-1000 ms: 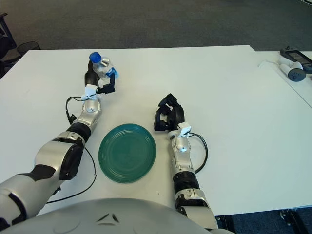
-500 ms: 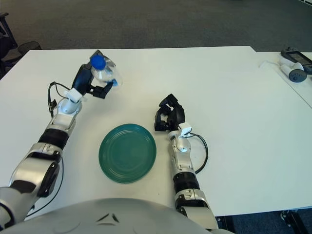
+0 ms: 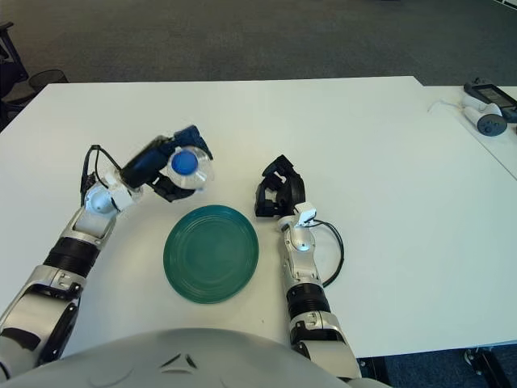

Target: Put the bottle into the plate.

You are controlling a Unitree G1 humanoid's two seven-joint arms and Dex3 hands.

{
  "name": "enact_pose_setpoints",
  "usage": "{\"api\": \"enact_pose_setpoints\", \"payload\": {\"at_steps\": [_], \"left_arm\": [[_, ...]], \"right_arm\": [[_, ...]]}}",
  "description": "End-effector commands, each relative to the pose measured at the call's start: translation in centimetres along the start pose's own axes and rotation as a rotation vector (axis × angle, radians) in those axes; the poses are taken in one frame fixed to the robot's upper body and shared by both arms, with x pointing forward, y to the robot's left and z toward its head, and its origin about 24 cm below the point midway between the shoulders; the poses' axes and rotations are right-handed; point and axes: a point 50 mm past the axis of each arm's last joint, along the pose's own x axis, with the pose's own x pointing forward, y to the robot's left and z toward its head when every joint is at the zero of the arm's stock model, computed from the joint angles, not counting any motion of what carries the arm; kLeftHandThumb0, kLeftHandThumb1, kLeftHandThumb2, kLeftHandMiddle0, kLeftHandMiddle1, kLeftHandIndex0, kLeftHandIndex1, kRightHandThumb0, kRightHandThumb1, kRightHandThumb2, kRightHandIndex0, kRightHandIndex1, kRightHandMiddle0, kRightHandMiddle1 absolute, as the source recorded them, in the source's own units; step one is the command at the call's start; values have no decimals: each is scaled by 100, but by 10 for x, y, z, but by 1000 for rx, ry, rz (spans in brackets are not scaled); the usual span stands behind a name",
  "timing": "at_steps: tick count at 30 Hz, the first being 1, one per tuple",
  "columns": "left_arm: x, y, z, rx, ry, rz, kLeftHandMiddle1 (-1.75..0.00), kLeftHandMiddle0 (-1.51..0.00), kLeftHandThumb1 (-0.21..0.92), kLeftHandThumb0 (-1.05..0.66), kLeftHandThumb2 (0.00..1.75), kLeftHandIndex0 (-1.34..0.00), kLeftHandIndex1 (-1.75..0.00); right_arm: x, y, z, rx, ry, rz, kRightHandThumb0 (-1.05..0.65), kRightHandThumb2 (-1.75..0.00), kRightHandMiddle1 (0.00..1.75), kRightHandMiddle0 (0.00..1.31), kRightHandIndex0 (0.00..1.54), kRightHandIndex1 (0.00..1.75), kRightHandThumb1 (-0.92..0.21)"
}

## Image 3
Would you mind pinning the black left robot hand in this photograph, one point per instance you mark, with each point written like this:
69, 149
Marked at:
145, 161

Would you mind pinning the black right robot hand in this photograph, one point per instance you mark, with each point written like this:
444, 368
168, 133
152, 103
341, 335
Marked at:
295, 189

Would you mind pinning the clear bottle with blue cap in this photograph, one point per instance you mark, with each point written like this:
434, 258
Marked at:
186, 163

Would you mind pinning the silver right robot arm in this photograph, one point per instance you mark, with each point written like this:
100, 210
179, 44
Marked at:
303, 262

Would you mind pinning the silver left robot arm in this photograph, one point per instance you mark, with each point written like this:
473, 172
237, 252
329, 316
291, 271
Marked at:
72, 250

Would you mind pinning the green round plate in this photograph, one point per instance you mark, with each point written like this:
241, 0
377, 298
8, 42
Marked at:
212, 254

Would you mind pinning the white right wrist connector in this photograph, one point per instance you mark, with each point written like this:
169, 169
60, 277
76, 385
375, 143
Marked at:
307, 211

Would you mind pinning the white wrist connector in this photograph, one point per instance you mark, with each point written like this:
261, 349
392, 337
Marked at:
125, 199
307, 211

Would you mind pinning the white left wrist connector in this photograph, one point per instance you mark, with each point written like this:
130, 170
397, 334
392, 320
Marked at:
125, 199

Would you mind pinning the black mesh waste bin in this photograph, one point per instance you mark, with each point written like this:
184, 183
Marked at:
46, 81

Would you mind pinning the black office chair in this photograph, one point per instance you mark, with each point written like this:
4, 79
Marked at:
9, 68

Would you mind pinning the silver robot torso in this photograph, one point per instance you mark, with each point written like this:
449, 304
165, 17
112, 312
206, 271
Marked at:
202, 363

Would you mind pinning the white and grey controller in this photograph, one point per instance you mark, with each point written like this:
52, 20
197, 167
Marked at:
489, 124

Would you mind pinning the dark handheld console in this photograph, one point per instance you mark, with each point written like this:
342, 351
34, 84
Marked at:
490, 95

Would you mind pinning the table leg caster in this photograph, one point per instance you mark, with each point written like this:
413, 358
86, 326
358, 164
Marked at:
486, 368

